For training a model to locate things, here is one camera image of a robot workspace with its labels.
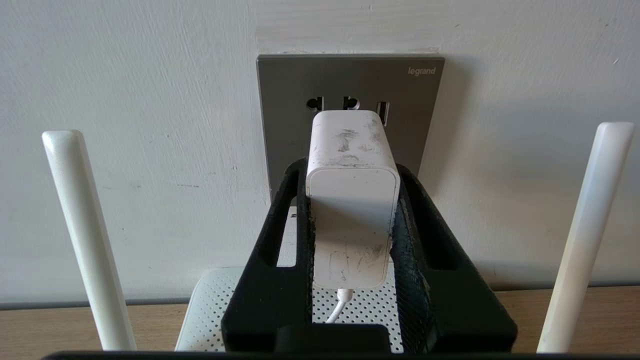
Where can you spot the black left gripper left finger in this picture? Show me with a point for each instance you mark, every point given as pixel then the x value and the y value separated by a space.
pixel 265 300

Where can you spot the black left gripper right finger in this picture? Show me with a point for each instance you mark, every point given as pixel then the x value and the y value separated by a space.
pixel 450 310

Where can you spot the white power adapter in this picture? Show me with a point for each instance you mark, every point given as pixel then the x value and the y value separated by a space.
pixel 350 225

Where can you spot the white router with four antennas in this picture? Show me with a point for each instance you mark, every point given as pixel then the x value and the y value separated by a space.
pixel 210 310

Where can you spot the grey wall socket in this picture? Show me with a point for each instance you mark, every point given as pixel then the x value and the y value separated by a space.
pixel 290 100

